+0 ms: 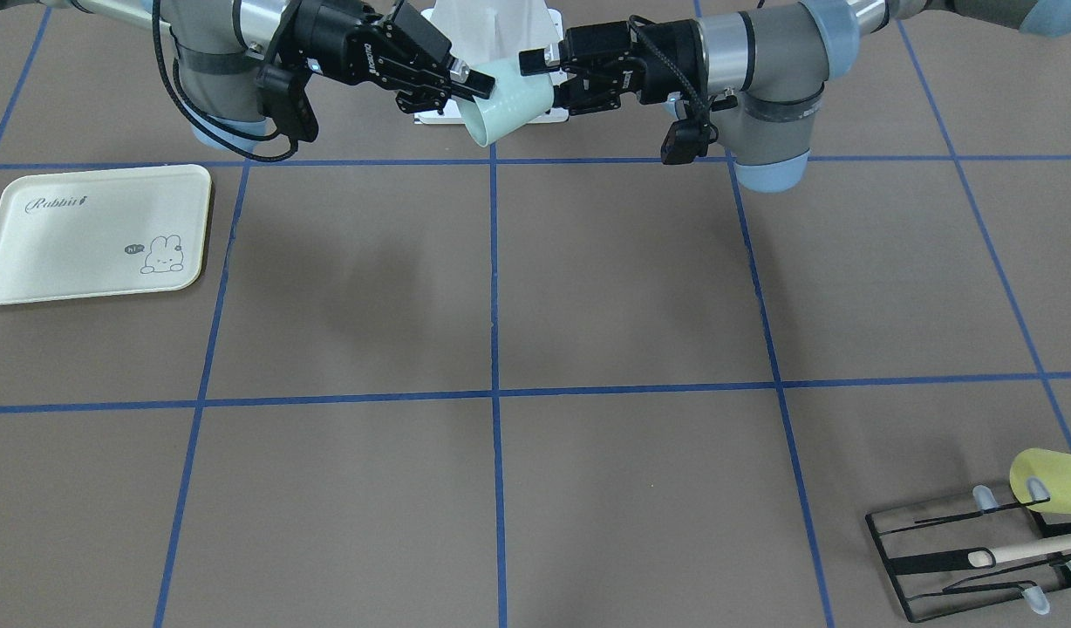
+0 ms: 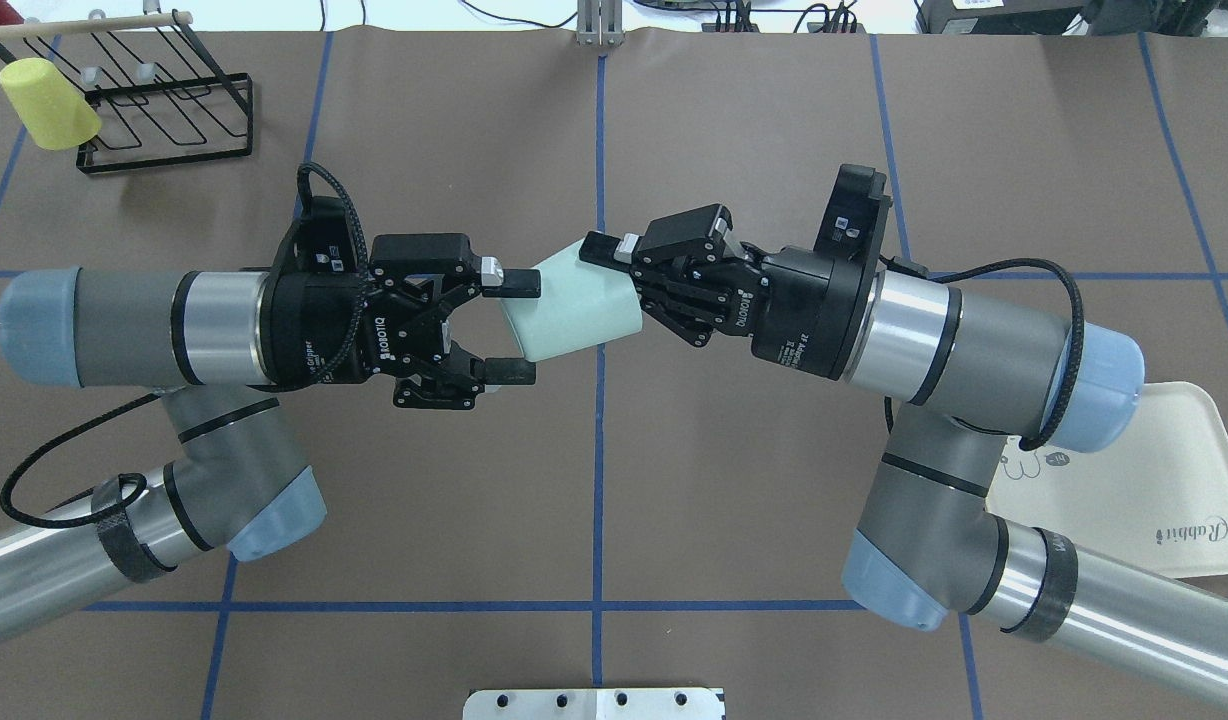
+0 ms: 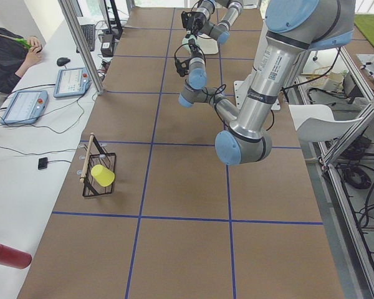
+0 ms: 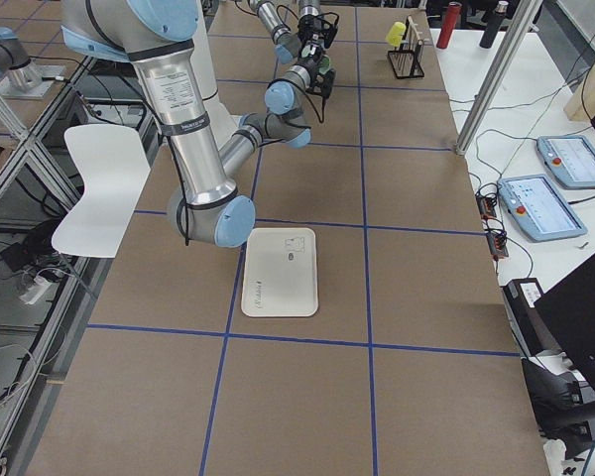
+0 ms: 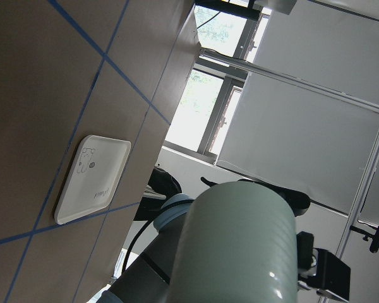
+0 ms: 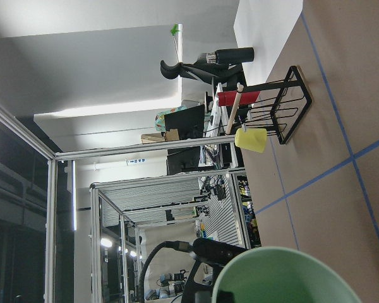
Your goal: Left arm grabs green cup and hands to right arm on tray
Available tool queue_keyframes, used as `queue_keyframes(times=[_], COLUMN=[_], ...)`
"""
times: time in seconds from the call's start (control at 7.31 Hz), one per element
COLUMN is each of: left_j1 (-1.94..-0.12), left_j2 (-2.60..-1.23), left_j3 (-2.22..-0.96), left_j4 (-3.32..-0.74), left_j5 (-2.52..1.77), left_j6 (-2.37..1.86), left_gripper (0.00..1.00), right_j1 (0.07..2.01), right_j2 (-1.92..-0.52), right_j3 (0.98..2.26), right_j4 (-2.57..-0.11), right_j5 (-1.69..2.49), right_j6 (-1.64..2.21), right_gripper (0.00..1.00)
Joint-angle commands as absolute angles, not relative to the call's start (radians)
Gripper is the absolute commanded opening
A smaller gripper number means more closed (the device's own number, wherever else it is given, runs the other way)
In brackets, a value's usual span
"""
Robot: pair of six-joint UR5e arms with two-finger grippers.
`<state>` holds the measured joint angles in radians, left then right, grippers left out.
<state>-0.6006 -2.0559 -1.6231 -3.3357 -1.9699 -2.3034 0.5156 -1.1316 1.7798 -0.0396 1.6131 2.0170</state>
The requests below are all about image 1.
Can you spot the cream rabbit tray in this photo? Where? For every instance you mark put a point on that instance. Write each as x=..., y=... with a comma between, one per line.
x=104, y=233

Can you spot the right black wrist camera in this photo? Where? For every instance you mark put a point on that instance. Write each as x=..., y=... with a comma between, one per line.
x=283, y=99

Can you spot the wooden rack handle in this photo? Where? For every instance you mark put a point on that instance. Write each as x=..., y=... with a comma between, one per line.
x=989, y=557

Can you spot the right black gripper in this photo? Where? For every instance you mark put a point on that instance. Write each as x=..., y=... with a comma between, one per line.
x=324, y=41

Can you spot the yellow cup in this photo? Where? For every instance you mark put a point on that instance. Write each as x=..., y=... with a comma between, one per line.
x=1041, y=478

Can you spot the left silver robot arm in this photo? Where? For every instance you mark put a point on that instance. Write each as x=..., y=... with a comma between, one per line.
x=750, y=81

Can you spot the pale green cup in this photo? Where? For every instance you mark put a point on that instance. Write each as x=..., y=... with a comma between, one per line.
x=515, y=101

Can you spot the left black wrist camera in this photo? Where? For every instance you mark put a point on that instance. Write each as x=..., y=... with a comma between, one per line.
x=688, y=140

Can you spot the black wire cup rack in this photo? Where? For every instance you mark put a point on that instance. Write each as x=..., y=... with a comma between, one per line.
x=971, y=550

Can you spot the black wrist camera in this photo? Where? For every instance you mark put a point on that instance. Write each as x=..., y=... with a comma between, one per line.
x=283, y=99
x=688, y=140

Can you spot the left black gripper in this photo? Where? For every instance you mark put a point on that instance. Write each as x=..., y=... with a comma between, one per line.
x=666, y=54

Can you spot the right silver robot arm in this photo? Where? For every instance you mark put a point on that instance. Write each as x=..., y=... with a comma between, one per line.
x=238, y=70

